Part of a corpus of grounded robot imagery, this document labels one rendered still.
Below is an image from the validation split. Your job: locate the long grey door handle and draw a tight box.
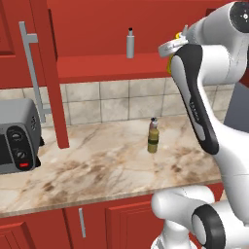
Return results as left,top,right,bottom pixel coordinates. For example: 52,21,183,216
18,20,53,125

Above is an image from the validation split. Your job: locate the olive oil and vinegar bottle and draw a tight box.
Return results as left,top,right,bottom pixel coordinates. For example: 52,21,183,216
147,117,160,155

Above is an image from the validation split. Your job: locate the yellow mustard bottle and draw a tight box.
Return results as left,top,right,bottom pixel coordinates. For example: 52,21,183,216
166,31,183,74

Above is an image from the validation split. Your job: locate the narrow red base cabinet door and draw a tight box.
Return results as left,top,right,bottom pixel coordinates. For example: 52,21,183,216
62,201,110,249

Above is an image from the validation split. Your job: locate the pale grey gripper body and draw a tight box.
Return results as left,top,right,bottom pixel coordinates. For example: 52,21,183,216
158,34,190,59

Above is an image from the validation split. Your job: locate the closed red wall cabinet door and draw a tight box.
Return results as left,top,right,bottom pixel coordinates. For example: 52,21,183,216
0,0,37,89

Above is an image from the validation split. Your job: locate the dark grey appliance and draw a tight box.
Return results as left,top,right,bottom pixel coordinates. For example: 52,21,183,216
223,81,249,134

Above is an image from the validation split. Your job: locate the grey bottle with black cap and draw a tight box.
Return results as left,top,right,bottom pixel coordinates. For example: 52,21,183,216
125,27,136,59

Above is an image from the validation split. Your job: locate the open red cabinet door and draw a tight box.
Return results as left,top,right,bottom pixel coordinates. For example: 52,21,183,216
28,0,71,150

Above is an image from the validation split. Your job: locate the grey toaster oven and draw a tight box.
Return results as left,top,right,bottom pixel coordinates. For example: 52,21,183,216
0,97,44,176

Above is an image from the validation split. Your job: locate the short grey cabinet handle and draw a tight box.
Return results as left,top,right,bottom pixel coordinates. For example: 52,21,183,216
78,207,88,239

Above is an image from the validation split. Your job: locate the red wall cabinet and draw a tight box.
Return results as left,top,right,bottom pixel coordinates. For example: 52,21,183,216
47,0,249,85

